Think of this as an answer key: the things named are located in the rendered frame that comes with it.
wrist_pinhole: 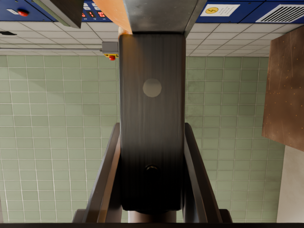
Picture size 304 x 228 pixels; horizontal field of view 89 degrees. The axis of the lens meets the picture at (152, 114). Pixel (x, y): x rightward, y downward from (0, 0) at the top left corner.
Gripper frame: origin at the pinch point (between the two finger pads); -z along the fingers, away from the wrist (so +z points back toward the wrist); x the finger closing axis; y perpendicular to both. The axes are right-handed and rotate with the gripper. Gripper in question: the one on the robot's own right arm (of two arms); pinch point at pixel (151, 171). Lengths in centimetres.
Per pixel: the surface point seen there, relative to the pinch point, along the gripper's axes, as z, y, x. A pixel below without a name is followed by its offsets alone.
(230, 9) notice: -58, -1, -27
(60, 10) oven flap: -33.1, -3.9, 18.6
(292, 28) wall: -78, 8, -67
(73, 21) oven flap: -37.8, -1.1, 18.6
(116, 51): -92, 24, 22
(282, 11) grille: -58, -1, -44
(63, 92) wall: -108, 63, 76
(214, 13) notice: -60, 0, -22
